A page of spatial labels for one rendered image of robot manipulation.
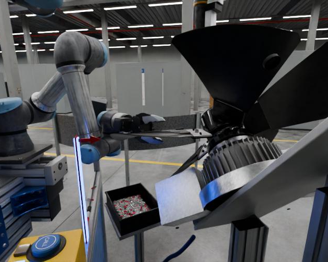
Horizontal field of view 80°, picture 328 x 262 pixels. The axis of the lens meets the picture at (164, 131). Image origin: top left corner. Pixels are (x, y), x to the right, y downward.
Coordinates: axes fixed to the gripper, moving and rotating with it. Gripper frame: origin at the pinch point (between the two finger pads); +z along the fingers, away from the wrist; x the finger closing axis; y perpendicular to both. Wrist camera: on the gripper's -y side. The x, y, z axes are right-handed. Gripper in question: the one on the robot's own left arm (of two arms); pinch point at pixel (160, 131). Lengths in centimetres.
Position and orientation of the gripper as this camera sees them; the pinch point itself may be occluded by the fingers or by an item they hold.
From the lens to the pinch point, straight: 65.4
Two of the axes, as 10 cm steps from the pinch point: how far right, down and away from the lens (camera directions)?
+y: 6.3, -0.7, 7.8
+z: 7.7, 1.5, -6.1
